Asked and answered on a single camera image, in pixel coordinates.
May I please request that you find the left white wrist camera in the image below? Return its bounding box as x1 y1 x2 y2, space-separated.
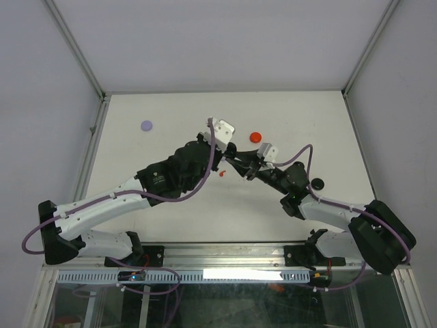
203 118 235 152

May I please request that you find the left aluminium frame post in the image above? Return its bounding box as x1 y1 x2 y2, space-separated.
42 0 106 100

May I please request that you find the white slotted cable duct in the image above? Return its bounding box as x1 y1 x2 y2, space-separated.
57 269 310 285

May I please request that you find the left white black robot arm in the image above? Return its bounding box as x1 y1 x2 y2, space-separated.
38 131 233 266

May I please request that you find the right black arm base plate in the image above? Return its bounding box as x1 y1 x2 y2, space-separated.
283 244 346 270

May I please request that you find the small electronics board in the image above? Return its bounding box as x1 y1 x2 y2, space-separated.
117 271 147 282

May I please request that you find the right aluminium frame post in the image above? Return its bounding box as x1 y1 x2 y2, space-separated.
341 0 401 98

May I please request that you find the purple round charging case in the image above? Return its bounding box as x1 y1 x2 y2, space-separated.
141 120 153 132

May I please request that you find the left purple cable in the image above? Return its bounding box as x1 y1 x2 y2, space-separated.
21 118 218 256

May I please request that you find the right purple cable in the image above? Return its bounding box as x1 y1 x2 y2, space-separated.
272 143 412 293

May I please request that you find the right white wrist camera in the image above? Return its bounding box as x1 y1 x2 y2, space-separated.
257 143 279 169

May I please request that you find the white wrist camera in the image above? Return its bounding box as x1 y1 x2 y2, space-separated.
257 143 279 169
203 118 235 152

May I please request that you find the red round charging case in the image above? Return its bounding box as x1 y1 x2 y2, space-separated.
249 131 262 144

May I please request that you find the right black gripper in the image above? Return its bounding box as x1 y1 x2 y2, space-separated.
225 148 290 195

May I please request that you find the aluminium mounting rail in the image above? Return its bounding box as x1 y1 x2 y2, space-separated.
40 241 366 271

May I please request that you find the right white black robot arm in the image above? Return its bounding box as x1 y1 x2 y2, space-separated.
224 143 417 275

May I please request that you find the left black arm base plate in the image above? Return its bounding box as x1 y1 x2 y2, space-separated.
104 245 165 268

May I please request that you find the aluminium frame post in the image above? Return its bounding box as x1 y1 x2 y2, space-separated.
341 0 401 98
42 0 106 100

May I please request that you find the purple cable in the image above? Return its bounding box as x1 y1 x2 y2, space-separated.
272 143 412 293
21 118 218 256

